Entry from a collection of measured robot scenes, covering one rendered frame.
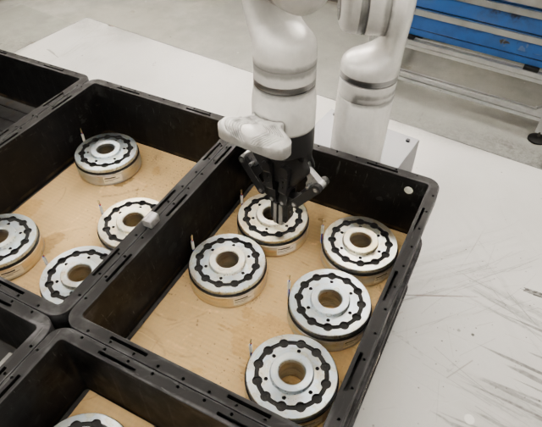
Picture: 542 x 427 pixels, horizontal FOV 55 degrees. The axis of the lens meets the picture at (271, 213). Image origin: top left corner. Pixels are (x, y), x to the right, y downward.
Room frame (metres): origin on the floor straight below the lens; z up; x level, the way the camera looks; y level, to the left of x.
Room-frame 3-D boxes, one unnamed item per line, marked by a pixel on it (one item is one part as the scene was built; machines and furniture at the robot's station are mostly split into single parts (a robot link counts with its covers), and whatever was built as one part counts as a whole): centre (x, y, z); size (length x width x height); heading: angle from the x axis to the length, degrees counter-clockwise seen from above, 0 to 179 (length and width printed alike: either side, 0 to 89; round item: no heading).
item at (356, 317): (0.38, -0.07, 0.86); 0.10 x 0.10 x 0.01
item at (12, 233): (0.48, 0.37, 0.86); 0.05 x 0.05 x 0.01
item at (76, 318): (0.41, -0.01, 0.92); 0.40 x 0.30 x 0.02; 153
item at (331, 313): (0.38, -0.07, 0.86); 0.05 x 0.05 x 0.01
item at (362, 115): (0.73, -0.15, 0.88); 0.09 x 0.09 x 0.17; 60
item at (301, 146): (0.51, -0.01, 0.99); 0.08 x 0.08 x 0.09
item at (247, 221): (0.53, 0.00, 0.86); 0.10 x 0.10 x 0.01
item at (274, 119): (0.50, 0.00, 1.06); 0.11 x 0.09 x 0.06; 146
